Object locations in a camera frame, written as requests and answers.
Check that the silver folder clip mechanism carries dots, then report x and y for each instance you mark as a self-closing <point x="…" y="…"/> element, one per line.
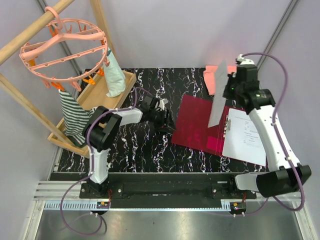
<point x="227" y="126"/>

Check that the pink round clip hanger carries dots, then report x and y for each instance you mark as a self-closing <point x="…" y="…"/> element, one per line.
<point x="70" y="39"/>

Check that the mint green towel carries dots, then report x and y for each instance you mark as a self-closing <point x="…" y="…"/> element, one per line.
<point x="114" y="76"/>

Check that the white form paper sheet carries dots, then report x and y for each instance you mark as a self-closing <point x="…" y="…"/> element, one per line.
<point x="242" y="142"/>

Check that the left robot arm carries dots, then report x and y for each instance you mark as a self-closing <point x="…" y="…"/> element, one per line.
<point x="103" y="126"/>

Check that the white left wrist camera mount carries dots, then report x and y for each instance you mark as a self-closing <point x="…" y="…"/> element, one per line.
<point x="162" y="103"/>

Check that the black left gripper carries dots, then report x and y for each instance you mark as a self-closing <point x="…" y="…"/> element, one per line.
<point x="165" y="123"/>

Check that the red plastic clip folder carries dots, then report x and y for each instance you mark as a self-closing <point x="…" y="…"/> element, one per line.
<point x="192" y="129"/>

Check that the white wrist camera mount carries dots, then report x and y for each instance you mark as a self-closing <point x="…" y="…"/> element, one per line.
<point x="241" y="60"/>
<point x="162" y="103"/>

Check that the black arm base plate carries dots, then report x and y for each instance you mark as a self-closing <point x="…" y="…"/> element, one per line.
<point x="166" y="191"/>

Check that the aluminium front rail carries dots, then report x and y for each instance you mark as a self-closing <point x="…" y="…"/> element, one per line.
<point x="64" y="196"/>

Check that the folded pink cloth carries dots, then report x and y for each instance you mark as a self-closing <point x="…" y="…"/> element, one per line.
<point x="210" y="80"/>

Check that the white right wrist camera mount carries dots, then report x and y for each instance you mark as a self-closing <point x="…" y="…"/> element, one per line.
<point x="241" y="60"/>

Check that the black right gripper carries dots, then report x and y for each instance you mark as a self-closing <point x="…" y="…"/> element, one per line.
<point x="231" y="78"/>

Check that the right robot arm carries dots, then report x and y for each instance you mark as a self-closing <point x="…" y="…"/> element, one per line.
<point x="286" y="174"/>

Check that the aluminium corner post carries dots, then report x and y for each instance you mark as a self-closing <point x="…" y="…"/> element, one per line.
<point x="289" y="10"/>

